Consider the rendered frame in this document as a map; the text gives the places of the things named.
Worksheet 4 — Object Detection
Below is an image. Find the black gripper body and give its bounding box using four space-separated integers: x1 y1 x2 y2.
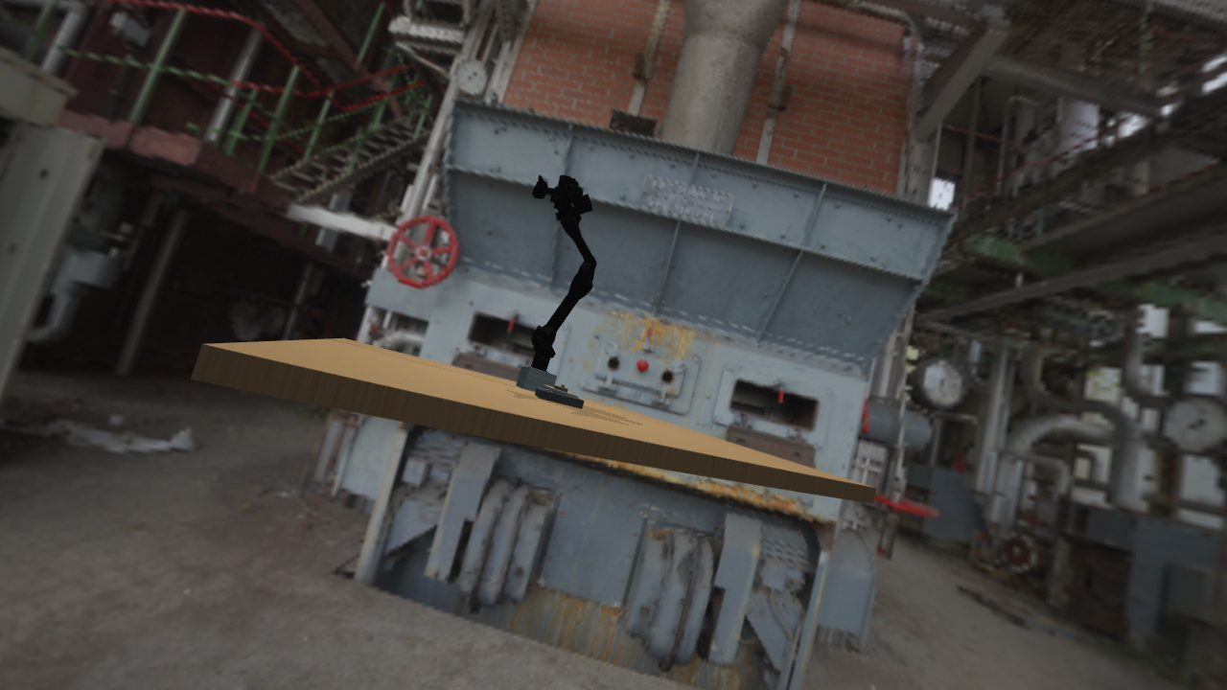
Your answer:
533 182 583 211

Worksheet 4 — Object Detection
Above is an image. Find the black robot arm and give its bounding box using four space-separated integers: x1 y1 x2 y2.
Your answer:
529 194 596 372

